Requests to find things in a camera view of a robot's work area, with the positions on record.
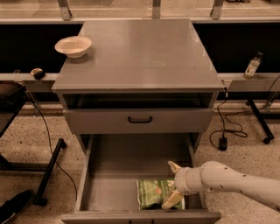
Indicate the small clear bottle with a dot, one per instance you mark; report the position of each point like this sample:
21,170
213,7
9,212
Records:
252,66

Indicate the grey drawer cabinet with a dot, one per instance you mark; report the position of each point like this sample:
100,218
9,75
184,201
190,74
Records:
139,64

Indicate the closed grey top drawer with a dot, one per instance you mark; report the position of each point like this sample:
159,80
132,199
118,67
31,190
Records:
115,121

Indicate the green jalapeno chip bag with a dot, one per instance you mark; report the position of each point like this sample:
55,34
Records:
151,193

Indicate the black drawer handle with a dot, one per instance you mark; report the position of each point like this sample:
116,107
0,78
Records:
140,120

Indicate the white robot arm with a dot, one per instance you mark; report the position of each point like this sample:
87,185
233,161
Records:
217,177

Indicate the yellow black tape measure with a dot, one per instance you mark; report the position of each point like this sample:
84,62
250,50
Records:
38,73

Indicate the black shoe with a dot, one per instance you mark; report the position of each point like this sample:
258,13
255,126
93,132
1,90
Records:
13,206

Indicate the black table leg left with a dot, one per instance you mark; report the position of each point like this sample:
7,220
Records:
47,169

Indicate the open grey middle drawer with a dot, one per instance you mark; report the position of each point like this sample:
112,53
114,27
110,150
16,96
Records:
114,164

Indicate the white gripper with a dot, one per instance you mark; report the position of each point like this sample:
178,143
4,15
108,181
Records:
180,179

